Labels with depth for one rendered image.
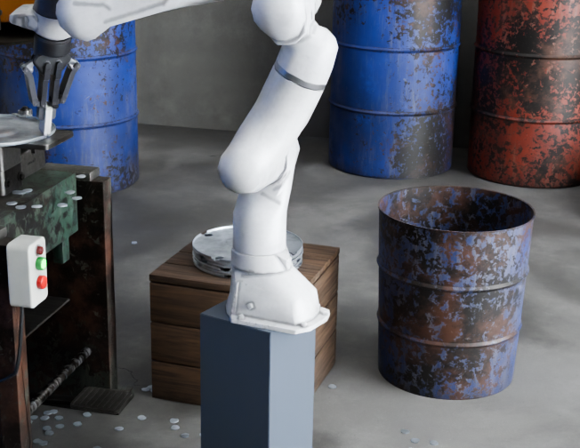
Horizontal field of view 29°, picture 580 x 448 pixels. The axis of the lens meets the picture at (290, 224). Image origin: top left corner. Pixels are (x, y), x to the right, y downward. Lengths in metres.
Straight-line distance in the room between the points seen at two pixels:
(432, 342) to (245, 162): 1.00
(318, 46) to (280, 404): 0.76
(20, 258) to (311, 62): 0.69
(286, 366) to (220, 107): 3.61
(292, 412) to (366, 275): 1.49
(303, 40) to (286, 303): 0.53
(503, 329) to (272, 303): 0.91
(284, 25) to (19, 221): 0.75
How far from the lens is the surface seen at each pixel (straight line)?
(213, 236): 3.01
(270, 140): 2.18
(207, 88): 5.86
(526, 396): 3.10
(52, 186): 2.60
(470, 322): 2.94
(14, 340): 2.37
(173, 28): 5.87
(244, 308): 2.32
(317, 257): 2.99
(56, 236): 2.64
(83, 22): 2.20
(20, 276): 2.29
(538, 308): 3.70
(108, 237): 2.77
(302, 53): 2.15
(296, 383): 2.42
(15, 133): 2.52
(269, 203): 2.29
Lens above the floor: 1.37
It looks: 18 degrees down
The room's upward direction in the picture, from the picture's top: 1 degrees clockwise
